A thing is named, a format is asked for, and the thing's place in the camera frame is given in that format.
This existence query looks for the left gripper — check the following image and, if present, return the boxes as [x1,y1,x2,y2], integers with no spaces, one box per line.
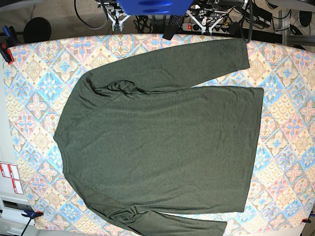
[186,8,225,26]

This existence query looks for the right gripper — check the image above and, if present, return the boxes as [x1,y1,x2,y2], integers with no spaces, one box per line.
[106,4,130,27]

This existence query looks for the dark green long-sleeve shirt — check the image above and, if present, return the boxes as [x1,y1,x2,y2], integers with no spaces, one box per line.
[54,38,264,236]

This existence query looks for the white power strip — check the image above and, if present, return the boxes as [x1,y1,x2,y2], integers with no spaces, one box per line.
[181,23,228,34]

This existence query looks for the blue plastic box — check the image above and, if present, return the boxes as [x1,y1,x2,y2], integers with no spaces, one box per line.
[117,0,193,15]

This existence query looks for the black remote control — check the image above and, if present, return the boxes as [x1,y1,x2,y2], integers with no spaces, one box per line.
[162,15,184,40]

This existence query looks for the black round stand base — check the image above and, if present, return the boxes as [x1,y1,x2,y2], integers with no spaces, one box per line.
[23,17,51,43]

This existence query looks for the colourful patterned tablecloth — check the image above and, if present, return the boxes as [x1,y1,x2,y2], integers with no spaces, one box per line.
[1,34,315,236]

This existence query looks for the blue clamp upper left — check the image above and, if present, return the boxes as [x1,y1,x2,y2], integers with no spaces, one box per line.
[0,26,14,65]

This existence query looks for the blue clamp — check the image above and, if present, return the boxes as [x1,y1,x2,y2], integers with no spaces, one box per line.
[21,210,44,236]
[0,26,14,65]

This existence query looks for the red white labels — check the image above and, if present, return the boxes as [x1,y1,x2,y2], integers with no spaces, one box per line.
[0,162,24,195]

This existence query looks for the blue clamp lower left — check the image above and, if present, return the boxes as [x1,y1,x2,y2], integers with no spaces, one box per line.
[21,210,44,236]

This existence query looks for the orange clamp lower right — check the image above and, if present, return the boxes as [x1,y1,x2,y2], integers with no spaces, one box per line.
[302,218,311,223]

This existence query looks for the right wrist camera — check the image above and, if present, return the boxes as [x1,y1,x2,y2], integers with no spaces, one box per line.
[112,24,122,32]

